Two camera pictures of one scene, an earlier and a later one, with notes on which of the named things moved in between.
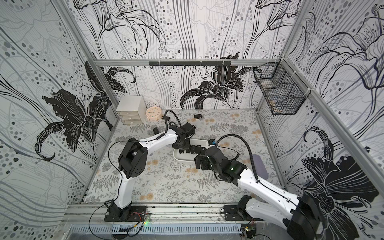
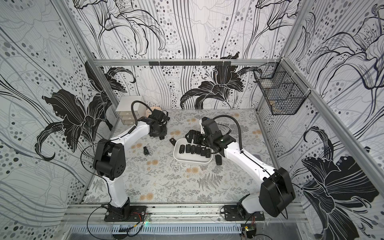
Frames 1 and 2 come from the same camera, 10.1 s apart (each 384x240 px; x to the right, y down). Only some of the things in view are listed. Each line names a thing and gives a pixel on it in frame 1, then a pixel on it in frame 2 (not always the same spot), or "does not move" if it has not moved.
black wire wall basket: (283, 91) does not move
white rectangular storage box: (189, 157) does not move
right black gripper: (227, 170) -> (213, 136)
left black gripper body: (183, 143) -> (160, 130)
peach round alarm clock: (153, 114) does not move
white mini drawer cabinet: (132, 110) does not move
